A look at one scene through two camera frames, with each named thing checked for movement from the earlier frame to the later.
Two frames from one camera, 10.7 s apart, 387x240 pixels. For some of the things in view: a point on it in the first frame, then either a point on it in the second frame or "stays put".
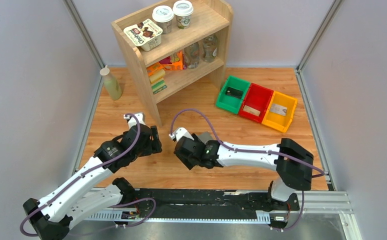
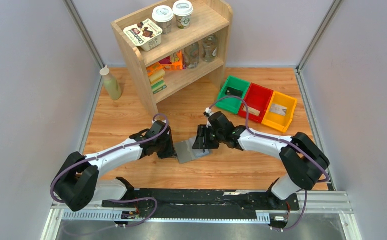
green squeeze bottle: (112, 85) stays put
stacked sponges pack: (156, 73) stays put
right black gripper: (183, 153) -> (201, 138)
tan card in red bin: (251, 110) stays put
